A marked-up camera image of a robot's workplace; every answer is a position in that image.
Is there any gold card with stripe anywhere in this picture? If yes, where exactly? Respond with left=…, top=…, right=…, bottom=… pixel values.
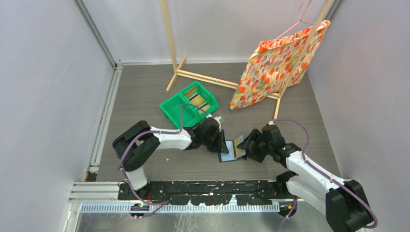
left=197, top=102, right=212, bottom=114

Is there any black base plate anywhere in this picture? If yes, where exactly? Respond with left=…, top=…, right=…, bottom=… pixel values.
left=117, top=180, right=296, bottom=206

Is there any slotted metal rail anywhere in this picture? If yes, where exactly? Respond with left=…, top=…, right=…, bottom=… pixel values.
left=80, top=202, right=280, bottom=214

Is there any black leather card holder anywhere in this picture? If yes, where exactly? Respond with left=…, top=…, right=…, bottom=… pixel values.
left=219, top=135, right=247, bottom=162

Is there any aluminium corner frame post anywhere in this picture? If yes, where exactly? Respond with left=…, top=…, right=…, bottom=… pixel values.
left=73, top=0, right=119, bottom=69

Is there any pink wire hanger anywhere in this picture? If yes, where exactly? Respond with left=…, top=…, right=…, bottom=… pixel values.
left=276, top=0, right=314, bottom=40

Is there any green plastic two-compartment bin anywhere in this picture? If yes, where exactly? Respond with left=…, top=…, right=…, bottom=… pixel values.
left=160, top=81, right=219, bottom=129

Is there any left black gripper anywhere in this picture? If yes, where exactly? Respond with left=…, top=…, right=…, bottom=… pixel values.
left=202, top=129, right=228, bottom=153

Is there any floral orange cloth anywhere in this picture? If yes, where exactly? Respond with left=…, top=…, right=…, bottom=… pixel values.
left=229, top=28, right=312, bottom=110

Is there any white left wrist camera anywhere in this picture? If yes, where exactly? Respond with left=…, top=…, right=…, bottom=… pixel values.
left=206, top=115, right=223, bottom=131

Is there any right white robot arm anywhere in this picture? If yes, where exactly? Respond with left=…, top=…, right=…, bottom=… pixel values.
left=235, top=122, right=378, bottom=232

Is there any wooden drying rack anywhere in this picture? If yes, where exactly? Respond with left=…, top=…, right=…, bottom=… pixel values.
left=161, top=0, right=340, bottom=119

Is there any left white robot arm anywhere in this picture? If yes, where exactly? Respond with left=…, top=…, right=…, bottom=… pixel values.
left=112, top=117, right=229, bottom=200

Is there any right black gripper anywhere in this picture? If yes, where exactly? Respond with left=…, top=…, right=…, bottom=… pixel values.
left=237, top=130, right=273, bottom=164

